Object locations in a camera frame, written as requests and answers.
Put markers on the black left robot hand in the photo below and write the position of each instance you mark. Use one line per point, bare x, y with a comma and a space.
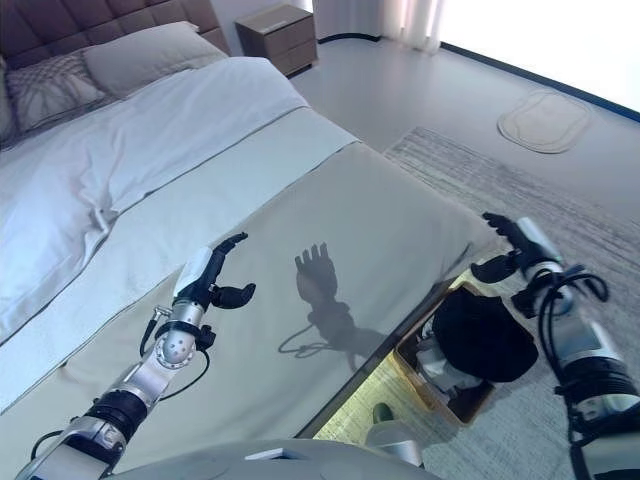
192, 280

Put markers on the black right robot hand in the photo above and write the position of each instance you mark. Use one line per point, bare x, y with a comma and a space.
530, 245

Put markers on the black garment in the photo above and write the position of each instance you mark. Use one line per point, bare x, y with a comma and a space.
485, 335

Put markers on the white garment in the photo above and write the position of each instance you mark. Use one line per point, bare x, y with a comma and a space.
432, 365

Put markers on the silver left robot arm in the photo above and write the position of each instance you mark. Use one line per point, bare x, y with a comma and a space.
145, 380

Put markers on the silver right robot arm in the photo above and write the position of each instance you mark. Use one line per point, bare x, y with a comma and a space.
590, 350

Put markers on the bed with beige cover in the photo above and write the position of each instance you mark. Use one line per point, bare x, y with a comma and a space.
325, 200

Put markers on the wicker laundry basket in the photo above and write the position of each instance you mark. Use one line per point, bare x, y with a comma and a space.
450, 410

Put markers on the small oval beige mat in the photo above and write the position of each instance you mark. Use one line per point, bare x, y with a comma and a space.
545, 122

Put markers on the white duvet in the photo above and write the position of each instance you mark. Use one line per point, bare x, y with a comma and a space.
125, 150

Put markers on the grey robot torso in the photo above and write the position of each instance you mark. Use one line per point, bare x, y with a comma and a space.
275, 462

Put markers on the dark green right robot foot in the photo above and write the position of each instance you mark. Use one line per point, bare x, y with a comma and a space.
383, 412

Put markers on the beige pillow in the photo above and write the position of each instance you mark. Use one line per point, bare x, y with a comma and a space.
150, 55

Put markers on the silver right robot leg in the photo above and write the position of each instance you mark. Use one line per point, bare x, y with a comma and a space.
395, 440

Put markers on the patterned woven cushion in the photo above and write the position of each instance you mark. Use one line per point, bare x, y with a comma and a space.
50, 90

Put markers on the grey pillow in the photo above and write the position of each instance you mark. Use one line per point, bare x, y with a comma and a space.
5, 110

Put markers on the brown wooden nightstand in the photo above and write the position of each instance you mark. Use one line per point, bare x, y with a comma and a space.
280, 35

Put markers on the white sheer curtain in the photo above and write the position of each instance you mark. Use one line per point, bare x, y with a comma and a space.
390, 20

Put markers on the brown padded headboard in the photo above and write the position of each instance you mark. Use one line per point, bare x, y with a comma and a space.
100, 20

